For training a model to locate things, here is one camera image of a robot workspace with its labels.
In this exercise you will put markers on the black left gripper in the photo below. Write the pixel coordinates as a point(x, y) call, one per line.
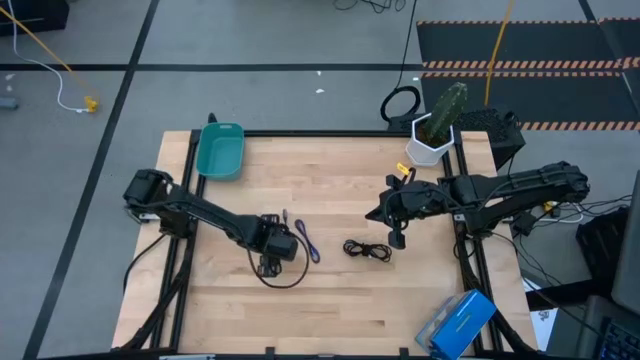
point(281, 246)

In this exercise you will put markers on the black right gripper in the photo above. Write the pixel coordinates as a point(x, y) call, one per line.
point(422, 200)

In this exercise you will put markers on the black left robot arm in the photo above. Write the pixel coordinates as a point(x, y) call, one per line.
point(200, 207)

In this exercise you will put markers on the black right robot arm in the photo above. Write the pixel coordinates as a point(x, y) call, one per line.
point(525, 182)

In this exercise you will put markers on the yellow tag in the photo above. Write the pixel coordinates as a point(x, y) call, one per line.
point(403, 168)

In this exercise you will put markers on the white hexagonal plant pot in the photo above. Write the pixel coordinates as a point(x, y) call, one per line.
point(422, 152)

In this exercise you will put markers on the teal plastic bin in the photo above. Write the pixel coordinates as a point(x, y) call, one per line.
point(220, 160)

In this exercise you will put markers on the blue game controller box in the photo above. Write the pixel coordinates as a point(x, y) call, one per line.
point(462, 325)

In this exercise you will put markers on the green cactus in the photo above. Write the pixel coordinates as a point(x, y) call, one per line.
point(447, 112)

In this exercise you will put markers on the black power adapter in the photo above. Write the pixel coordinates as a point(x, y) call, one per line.
point(522, 224)

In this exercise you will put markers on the black perforated computer case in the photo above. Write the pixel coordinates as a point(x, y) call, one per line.
point(492, 130)

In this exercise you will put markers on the black equipment case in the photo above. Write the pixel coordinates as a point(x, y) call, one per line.
point(600, 245)

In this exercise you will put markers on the black hazard-striped floor mat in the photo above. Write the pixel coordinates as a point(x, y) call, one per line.
point(550, 45)

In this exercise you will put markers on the grey computer monitor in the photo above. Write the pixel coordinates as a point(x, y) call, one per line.
point(629, 260)

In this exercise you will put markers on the black keyboard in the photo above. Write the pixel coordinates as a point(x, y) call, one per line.
point(622, 345)

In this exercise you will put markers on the grey floor box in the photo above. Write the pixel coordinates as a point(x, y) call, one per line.
point(7, 103)

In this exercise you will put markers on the black cabinet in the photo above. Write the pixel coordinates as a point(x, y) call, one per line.
point(35, 17)

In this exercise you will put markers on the black aluminium table frame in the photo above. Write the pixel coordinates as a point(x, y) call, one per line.
point(325, 133)

